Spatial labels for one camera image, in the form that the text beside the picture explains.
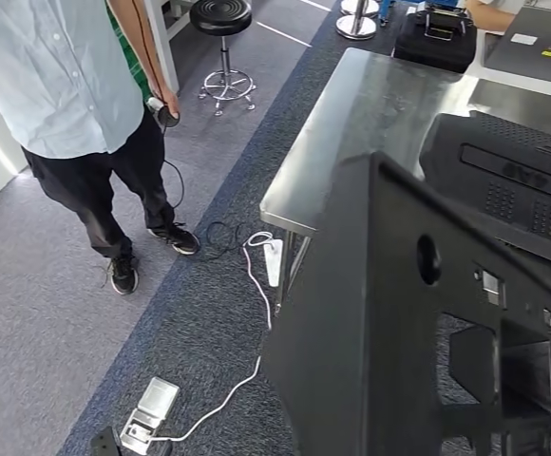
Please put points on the person's left hand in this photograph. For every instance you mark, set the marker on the person's left hand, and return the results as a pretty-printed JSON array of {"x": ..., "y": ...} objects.
[{"x": 172, "y": 100}]

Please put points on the black handheld controller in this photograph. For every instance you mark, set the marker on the black handheld controller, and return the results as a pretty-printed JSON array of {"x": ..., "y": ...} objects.
[{"x": 164, "y": 119}]

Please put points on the large black plastic car panel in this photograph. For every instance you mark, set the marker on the large black plastic car panel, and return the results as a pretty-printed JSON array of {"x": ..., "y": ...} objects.
[{"x": 342, "y": 327}]

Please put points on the person's left forearm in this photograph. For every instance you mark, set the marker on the person's left forearm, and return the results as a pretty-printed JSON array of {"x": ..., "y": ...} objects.
[{"x": 135, "y": 38}]

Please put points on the stainless steel workbench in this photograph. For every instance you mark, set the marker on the stainless steel workbench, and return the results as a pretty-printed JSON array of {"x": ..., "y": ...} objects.
[{"x": 352, "y": 126}]

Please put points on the dark robot body part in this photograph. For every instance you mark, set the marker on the dark robot body part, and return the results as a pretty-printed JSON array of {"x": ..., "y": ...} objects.
[{"x": 106, "y": 442}]

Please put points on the black round stool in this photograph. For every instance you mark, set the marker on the black round stool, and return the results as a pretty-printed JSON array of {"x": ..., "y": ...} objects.
[{"x": 220, "y": 16}]

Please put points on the white power strip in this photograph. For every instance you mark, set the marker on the white power strip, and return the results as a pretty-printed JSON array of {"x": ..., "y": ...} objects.
[{"x": 273, "y": 264}]

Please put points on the black plastic grille panel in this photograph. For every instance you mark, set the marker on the black plastic grille panel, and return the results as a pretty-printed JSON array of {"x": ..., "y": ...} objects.
[{"x": 494, "y": 189}]

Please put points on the open metal floor socket box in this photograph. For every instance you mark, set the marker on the open metal floor socket box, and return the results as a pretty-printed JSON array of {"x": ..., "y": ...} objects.
[{"x": 154, "y": 399}]

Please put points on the white table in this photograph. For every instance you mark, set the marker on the white table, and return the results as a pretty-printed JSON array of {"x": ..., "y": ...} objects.
[{"x": 475, "y": 69}]

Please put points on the black carry case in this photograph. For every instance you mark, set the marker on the black carry case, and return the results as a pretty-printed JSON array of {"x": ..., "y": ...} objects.
[{"x": 427, "y": 55}]

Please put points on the white desk frame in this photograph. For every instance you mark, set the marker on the white desk frame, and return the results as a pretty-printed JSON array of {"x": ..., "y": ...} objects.
[{"x": 164, "y": 50}]

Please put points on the chrome stanchion post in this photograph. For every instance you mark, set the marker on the chrome stanchion post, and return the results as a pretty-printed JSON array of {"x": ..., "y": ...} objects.
[
  {"x": 356, "y": 28},
  {"x": 373, "y": 6}
]

